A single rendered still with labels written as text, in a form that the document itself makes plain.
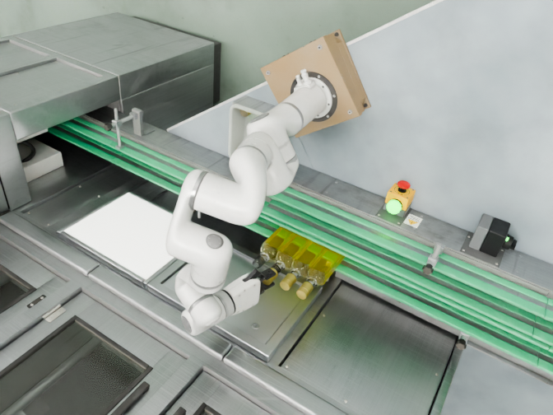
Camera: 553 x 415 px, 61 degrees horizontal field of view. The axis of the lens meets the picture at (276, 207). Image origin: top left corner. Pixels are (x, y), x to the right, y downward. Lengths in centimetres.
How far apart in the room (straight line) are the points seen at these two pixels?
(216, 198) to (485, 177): 82
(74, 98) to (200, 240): 116
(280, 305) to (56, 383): 67
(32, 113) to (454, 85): 143
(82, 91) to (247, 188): 120
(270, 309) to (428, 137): 71
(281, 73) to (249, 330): 78
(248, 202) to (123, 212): 99
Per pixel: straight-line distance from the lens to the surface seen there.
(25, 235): 187
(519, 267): 151
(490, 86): 138
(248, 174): 97
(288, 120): 124
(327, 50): 138
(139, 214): 187
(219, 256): 99
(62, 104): 200
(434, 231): 150
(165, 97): 239
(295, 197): 154
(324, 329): 154
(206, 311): 121
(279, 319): 149
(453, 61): 138
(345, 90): 140
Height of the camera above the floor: 206
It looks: 46 degrees down
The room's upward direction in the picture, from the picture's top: 131 degrees counter-clockwise
